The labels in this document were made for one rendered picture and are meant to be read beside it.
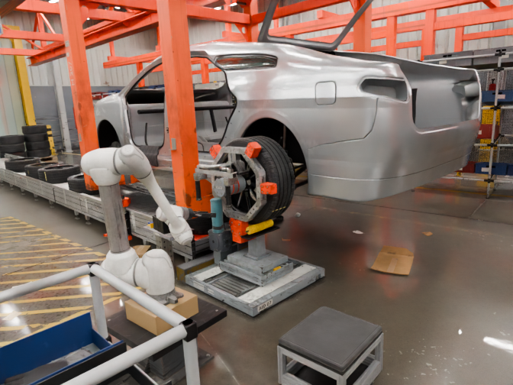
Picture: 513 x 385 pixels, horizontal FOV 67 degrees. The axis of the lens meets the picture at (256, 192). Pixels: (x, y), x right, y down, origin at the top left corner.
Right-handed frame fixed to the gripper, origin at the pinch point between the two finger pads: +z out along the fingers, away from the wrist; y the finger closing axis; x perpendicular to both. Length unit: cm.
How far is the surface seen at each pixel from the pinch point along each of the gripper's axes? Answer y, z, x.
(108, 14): 579, 206, -329
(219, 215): 12.4, 23.1, 2.4
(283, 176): -30, 39, -32
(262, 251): -3, 61, 28
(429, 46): 63, 586, -329
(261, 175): -23.2, 22.8, -31.0
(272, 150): -20, 36, -50
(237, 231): 2.0, 34.1, 12.8
